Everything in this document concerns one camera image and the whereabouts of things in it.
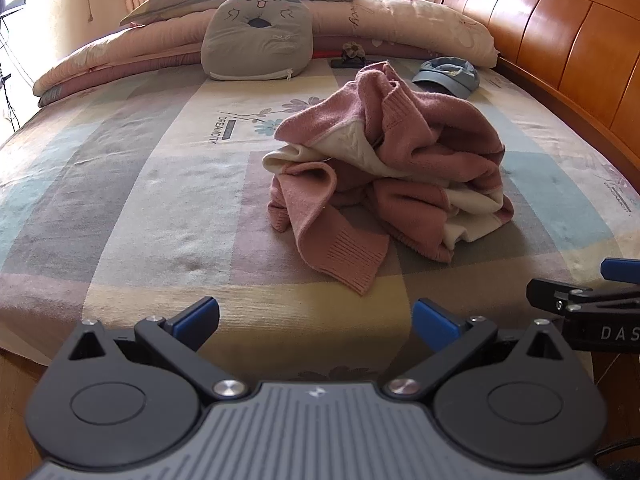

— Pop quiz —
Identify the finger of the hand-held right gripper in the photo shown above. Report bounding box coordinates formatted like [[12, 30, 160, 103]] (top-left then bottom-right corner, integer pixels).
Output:
[[601, 258, 640, 284], [526, 278, 640, 317]]

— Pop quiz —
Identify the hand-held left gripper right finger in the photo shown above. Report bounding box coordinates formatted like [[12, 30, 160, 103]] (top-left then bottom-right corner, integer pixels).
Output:
[[382, 298, 571, 403]]

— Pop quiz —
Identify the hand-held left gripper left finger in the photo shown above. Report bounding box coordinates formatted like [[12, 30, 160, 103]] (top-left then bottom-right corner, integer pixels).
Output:
[[60, 296, 247, 402]]

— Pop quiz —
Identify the pink and white sweater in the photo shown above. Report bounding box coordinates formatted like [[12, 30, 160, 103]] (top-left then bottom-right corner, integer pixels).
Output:
[[262, 60, 516, 296]]

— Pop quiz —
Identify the blue baseball cap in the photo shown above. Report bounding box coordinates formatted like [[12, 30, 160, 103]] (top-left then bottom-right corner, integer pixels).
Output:
[[412, 56, 481, 98]]

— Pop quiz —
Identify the wooden headboard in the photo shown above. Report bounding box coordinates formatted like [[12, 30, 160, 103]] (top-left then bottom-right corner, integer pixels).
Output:
[[434, 0, 640, 171]]

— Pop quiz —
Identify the grey cat face cushion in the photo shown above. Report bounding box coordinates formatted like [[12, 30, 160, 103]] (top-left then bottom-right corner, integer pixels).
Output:
[[201, 0, 315, 82]]

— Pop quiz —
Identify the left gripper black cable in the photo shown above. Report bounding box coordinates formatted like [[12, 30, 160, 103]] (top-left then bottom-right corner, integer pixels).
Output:
[[595, 437, 640, 461]]

